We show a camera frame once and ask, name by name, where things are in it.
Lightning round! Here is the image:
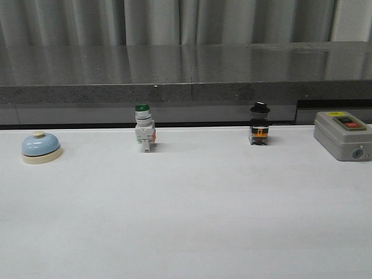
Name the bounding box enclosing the light blue call bell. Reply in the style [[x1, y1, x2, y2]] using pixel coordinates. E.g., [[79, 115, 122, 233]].
[[22, 131, 63, 164]]

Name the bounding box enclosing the grey stone counter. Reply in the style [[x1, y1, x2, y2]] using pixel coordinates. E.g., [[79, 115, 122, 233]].
[[1, 42, 371, 129]]

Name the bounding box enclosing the grey curtain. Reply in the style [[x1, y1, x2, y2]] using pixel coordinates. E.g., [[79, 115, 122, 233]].
[[1, 1, 371, 47]]

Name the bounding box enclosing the green push button switch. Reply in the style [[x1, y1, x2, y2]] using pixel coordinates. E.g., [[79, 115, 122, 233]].
[[135, 103, 156, 152]]

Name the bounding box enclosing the black rotary selector switch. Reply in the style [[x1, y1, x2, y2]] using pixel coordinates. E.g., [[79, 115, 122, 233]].
[[249, 102, 270, 145]]

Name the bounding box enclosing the grey power switch box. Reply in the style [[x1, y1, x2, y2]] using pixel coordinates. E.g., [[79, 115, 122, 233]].
[[314, 111, 371, 162]]

